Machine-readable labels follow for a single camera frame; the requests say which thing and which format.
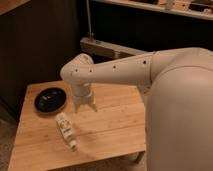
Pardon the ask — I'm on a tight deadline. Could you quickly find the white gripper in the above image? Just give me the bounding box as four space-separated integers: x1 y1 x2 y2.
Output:
71 83 97 114

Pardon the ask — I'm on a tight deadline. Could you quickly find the white plastic bottle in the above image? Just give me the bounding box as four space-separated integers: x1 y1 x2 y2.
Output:
55 112 77 151

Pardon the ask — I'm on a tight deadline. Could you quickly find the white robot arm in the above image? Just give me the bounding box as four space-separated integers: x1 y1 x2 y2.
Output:
60 47 213 171

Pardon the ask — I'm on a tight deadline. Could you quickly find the black ceramic bowl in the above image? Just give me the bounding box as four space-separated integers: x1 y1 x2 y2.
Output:
34 87 66 113

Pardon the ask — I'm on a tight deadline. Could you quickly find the wooden table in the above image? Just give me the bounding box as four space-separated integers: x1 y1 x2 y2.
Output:
8 81 145 171

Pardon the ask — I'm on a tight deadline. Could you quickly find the long beige metal beam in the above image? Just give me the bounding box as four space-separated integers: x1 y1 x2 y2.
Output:
80 37 144 59

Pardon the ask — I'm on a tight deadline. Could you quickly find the grey metal pole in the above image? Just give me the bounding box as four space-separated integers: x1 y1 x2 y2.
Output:
86 0 94 41

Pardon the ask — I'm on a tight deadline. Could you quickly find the dark wooden cabinet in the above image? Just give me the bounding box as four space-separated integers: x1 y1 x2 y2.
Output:
0 0 79 120

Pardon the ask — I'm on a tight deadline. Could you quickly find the wooden shelf with items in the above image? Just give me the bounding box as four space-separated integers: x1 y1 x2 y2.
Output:
93 0 213 21

